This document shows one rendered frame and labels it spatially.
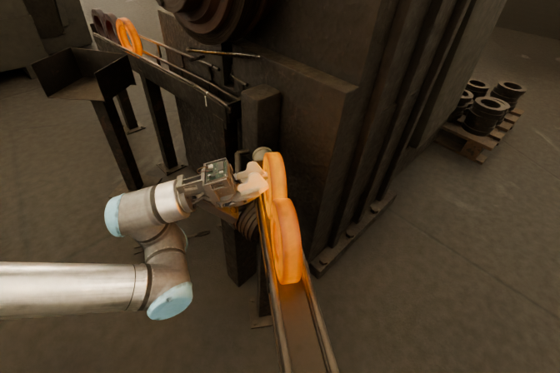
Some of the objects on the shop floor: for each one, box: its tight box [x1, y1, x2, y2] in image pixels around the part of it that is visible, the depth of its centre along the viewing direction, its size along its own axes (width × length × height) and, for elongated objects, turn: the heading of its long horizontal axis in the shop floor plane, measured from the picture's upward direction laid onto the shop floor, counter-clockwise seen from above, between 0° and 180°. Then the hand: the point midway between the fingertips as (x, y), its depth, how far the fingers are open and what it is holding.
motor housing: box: [221, 200, 259, 287], centre depth 103 cm, size 13×22×54 cm, turn 41°
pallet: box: [433, 78, 527, 165], centre depth 231 cm, size 120×82×44 cm
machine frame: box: [158, 0, 492, 280], centre depth 112 cm, size 73×108×176 cm
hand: (273, 179), depth 64 cm, fingers closed, pressing on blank
